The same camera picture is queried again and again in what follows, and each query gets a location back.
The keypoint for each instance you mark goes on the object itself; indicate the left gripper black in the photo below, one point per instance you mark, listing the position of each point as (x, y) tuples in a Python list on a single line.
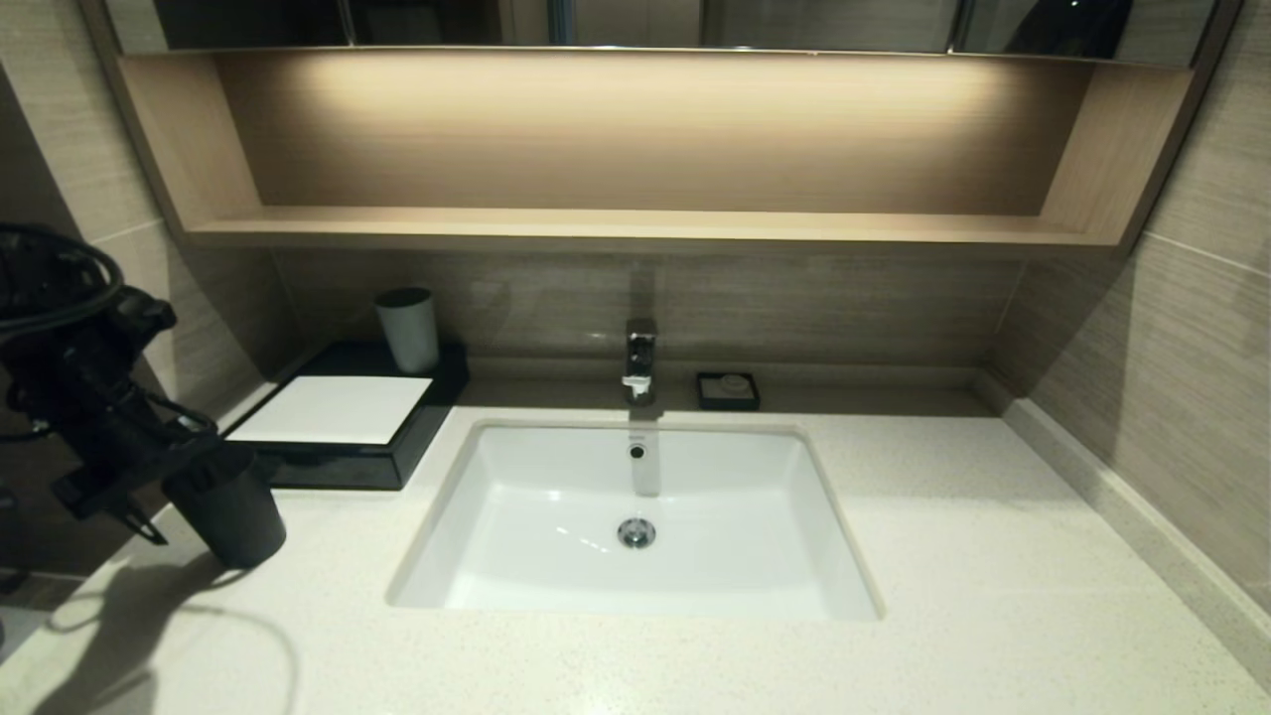
[(129, 452)]

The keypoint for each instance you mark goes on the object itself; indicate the black tumbler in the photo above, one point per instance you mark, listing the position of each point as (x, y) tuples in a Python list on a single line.
[(233, 511)]

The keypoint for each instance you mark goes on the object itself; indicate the black box drawer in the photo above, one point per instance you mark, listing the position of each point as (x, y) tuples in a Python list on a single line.
[(338, 469)]

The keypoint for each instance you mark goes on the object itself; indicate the black amenity box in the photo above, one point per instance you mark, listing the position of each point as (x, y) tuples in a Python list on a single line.
[(437, 385)]

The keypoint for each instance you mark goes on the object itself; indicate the pale grey tumbler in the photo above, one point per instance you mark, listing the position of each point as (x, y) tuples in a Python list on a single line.
[(409, 331)]

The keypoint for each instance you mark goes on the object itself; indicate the chrome sink drain plug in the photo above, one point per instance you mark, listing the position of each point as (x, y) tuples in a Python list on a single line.
[(636, 533)]

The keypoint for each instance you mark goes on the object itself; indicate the chrome basin faucet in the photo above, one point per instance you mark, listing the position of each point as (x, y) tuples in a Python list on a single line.
[(640, 356)]

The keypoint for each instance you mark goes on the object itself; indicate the black soap dish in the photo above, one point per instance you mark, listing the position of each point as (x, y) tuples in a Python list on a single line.
[(707, 396)]

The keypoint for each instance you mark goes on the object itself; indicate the white ceramic sink basin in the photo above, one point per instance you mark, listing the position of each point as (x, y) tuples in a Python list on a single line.
[(735, 516)]

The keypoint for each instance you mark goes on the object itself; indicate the round beige soap bar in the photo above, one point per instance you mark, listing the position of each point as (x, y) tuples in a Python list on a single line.
[(735, 382)]

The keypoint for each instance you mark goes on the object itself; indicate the light wooden wall shelf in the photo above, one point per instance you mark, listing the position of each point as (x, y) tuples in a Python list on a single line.
[(635, 228)]

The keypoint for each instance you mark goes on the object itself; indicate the mirrored wall cabinet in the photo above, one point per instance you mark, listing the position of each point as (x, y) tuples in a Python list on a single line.
[(834, 22)]

